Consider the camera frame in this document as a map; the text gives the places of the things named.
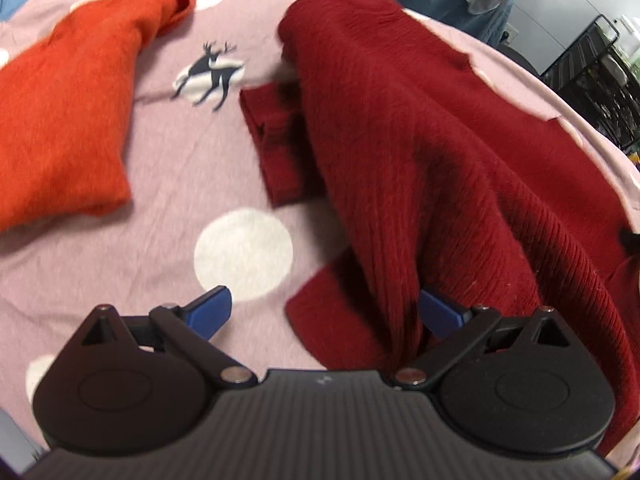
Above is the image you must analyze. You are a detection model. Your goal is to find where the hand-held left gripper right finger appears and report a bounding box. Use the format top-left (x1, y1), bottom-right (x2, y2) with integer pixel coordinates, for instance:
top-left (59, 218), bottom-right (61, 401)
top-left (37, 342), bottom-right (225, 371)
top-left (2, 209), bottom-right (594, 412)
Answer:
top-left (394, 287), bottom-right (571, 389)

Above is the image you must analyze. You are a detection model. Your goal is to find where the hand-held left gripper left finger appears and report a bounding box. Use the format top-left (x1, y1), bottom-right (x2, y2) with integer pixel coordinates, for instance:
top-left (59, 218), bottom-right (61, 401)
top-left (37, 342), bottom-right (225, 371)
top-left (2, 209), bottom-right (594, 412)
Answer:
top-left (80, 285), bottom-right (252, 387)

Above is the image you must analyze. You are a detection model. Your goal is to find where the dark red knit cardigan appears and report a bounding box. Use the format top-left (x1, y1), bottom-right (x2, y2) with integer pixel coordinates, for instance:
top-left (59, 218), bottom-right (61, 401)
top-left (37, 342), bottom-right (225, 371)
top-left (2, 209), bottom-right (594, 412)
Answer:
top-left (239, 0), bottom-right (640, 453)

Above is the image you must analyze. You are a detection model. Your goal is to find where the pink deer print blanket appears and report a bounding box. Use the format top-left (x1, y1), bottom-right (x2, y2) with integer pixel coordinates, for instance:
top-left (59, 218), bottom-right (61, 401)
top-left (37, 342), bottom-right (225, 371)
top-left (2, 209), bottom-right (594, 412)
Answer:
top-left (0, 0), bottom-right (640, 476)

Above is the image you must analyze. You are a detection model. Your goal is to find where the black round stool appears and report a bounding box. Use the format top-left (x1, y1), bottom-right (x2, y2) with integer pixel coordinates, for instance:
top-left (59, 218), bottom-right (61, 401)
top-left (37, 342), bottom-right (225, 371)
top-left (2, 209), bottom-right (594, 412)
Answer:
top-left (500, 45), bottom-right (545, 78)

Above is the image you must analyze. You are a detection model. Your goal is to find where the orange knit sweater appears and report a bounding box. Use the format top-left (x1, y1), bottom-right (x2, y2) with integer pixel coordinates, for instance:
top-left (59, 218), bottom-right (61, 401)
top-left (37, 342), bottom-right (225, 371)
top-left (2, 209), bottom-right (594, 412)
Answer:
top-left (0, 0), bottom-right (200, 233)

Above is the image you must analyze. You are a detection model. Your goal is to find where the black wire rack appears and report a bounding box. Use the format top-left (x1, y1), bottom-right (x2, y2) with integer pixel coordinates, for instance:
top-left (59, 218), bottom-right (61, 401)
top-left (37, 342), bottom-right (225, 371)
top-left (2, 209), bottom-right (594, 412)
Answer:
top-left (541, 14), bottom-right (640, 157)

